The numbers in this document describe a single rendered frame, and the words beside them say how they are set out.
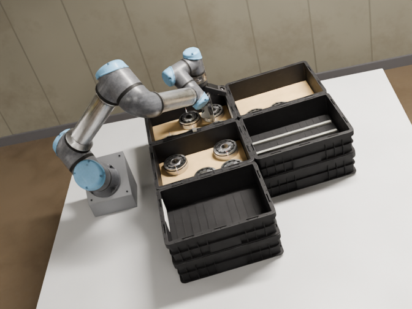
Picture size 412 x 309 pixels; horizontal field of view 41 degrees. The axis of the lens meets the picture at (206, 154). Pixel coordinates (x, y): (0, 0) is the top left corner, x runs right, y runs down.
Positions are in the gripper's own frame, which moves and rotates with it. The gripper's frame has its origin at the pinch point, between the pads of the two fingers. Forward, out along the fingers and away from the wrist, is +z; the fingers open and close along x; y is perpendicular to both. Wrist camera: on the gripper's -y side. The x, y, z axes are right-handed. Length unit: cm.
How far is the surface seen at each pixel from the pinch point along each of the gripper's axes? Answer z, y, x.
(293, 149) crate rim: -8, -30, 46
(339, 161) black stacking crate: 5, -47, 44
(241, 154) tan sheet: 2.0, -9.4, 30.0
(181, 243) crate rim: -7, 16, 81
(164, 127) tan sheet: 2.0, 24.1, -2.4
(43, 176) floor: 85, 137, -98
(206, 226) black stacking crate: 2, 8, 67
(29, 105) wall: 54, 145, -149
